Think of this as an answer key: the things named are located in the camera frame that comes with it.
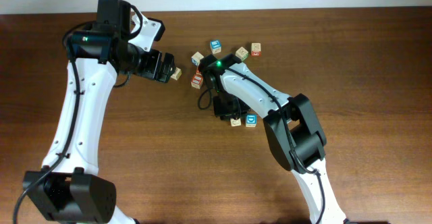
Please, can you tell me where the blue letter D block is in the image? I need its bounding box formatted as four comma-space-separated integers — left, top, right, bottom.
245, 114, 257, 128

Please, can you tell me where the wooden block red bottom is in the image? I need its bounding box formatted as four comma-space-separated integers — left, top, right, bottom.
251, 43, 262, 56

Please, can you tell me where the wooden block blue side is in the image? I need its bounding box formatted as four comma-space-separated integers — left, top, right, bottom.
191, 52, 204, 66

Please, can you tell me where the wooden block green print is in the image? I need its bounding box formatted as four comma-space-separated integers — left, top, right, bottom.
235, 47, 249, 61

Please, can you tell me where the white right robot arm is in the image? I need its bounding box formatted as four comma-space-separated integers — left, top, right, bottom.
198, 54, 349, 223

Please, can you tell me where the red number 9 block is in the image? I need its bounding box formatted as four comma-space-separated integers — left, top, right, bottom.
230, 118, 242, 127

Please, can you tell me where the blue top wooden block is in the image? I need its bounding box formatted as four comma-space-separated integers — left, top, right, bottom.
209, 40, 221, 54

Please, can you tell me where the red letter I block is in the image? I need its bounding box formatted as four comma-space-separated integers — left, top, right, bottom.
191, 74, 204, 89

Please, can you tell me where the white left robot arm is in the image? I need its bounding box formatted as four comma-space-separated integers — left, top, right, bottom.
22, 0, 176, 223

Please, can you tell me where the plain wooden block near left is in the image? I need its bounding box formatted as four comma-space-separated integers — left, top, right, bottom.
171, 67, 182, 80

